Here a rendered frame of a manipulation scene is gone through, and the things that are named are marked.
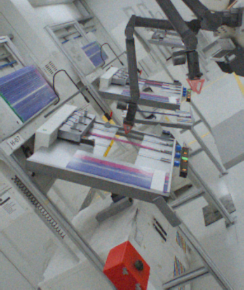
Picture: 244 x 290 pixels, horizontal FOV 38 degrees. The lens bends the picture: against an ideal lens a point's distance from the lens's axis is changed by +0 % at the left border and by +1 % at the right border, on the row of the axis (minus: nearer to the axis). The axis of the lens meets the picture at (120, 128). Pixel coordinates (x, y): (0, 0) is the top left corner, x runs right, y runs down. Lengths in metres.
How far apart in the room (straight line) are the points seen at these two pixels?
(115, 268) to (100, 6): 8.81
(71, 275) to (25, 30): 3.87
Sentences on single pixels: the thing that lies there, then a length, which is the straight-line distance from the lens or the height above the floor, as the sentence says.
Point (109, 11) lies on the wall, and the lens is 9.80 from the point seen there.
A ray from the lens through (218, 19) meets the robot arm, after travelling 1.82.
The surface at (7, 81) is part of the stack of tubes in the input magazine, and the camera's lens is 2.05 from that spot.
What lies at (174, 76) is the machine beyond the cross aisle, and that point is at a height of 0.40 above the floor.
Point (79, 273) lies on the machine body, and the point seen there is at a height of 0.56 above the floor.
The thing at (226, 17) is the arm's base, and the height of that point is 1.21.
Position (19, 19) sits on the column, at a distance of 5.36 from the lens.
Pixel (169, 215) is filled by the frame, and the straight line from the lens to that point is 1.71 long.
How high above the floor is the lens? 1.40
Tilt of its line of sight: 10 degrees down
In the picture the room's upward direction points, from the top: 37 degrees counter-clockwise
